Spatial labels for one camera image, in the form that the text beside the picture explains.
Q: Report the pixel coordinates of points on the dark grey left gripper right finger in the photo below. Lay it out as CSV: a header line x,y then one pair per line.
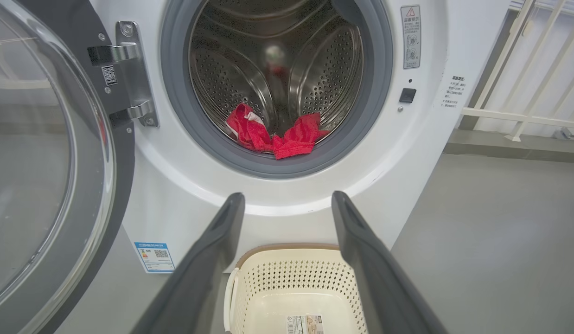
x,y
375,278

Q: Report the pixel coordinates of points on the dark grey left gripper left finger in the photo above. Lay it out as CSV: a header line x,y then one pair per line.
x,y
199,278

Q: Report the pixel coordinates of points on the red and white garment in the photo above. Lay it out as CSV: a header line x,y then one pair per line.
x,y
298,139
250,130

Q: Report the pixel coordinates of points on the glass washing machine door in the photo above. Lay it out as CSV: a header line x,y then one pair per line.
x,y
36,162

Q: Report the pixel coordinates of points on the white printed product label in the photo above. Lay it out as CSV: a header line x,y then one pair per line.
x,y
305,324

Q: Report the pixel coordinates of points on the cream basket with brown rim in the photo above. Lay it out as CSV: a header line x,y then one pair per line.
x,y
291,287

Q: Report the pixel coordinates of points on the white front-load washing machine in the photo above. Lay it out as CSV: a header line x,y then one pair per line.
x,y
398,153

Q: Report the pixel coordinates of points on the black door latch socket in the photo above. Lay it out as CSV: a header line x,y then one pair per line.
x,y
407,95

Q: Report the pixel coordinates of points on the silver metal door hinge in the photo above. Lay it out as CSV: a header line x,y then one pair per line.
x,y
134,74

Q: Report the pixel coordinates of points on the stainless steel washing machine drum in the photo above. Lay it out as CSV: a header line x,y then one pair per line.
x,y
231,60

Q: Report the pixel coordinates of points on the blue energy label sticker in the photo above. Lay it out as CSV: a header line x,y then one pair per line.
x,y
155,257

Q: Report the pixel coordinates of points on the small black text sticker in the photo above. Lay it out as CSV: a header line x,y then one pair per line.
x,y
454,90

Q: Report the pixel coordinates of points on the white railing fence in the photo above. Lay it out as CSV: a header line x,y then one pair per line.
x,y
523,118

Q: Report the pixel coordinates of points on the small QR code sticker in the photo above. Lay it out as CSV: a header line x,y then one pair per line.
x,y
109,75

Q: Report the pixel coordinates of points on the grey warning label sticker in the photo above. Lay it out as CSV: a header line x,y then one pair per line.
x,y
411,37

